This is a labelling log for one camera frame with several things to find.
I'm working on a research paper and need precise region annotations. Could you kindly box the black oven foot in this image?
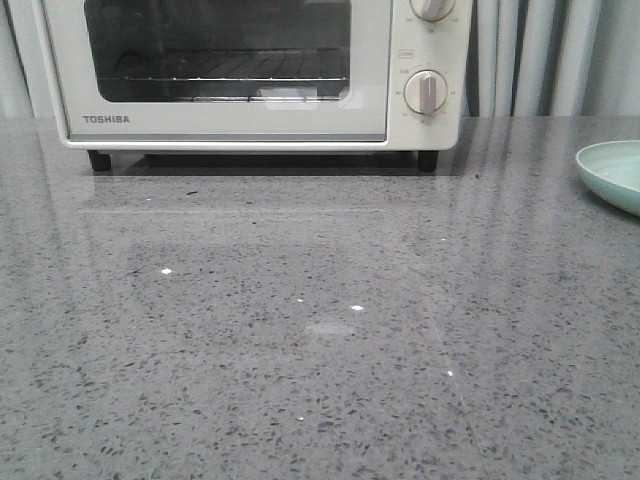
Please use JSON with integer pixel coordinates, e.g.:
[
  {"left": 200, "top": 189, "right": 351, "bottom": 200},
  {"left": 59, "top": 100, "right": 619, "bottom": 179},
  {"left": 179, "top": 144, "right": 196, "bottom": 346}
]
[
  {"left": 417, "top": 150, "right": 439, "bottom": 173},
  {"left": 87, "top": 150, "right": 112, "bottom": 173}
]

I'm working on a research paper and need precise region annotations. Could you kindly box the white Toshiba toaster oven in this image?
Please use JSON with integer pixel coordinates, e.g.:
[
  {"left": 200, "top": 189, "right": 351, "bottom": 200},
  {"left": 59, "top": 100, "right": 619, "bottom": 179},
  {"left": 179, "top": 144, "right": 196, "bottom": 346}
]
[{"left": 33, "top": 0, "right": 473, "bottom": 157}]

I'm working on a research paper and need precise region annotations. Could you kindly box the wire oven rack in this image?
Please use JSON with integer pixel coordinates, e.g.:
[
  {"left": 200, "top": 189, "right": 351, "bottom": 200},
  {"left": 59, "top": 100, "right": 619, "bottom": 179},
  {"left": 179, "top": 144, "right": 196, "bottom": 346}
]
[{"left": 98, "top": 48, "right": 350, "bottom": 81}]

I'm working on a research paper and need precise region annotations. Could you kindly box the upper oven control knob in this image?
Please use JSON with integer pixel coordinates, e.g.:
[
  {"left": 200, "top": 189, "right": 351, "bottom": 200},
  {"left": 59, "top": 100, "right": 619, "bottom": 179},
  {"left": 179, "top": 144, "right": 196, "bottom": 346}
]
[{"left": 410, "top": 0, "right": 456, "bottom": 23}]

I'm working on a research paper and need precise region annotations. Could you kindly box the glass oven door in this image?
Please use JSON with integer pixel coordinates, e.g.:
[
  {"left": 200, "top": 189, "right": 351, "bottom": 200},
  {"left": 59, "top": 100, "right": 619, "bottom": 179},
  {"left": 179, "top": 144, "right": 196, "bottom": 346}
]
[{"left": 39, "top": 1, "right": 392, "bottom": 142}]

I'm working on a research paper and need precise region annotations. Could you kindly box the black right oven foot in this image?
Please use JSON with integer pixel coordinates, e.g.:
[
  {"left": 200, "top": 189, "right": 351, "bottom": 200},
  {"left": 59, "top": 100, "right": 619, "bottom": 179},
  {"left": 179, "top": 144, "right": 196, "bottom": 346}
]
[{"left": 417, "top": 150, "right": 439, "bottom": 173}]

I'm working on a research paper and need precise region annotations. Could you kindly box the black left oven foot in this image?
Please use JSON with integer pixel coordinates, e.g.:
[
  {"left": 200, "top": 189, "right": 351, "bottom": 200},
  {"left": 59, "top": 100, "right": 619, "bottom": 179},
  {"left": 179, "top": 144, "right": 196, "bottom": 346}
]
[{"left": 87, "top": 150, "right": 112, "bottom": 173}]

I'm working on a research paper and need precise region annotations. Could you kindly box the lower oven control knob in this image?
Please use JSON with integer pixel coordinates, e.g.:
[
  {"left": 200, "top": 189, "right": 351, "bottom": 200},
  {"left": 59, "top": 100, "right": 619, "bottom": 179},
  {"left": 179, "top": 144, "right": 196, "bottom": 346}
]
[{"left": 404, "top": 70, "right": 447, "bottom": 115}]

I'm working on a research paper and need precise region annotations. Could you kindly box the grey curtain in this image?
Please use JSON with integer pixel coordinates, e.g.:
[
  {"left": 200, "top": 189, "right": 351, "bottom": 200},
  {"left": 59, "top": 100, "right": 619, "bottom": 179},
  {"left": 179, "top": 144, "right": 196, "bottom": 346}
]
[{"left": 1, "top": 1, "right": 639, "bottom": 118}]

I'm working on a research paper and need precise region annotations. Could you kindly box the oven control knob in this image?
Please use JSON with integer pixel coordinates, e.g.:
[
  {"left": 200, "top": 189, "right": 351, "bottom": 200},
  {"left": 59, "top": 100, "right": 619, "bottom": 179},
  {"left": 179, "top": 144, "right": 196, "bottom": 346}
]
[
  {"left": 410, "top": 0, "right": 456, "bottom": 23},
  {"left": 404, "top": 70, "right": 447, "bottom": 115}
]

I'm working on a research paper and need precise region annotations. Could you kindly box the mint green plate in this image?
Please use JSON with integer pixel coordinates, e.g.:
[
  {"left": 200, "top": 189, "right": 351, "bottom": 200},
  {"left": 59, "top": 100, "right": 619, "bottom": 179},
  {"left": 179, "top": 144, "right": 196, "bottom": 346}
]
[{"left": 576, "top": 140, "right": 639, "bottom": 216}]

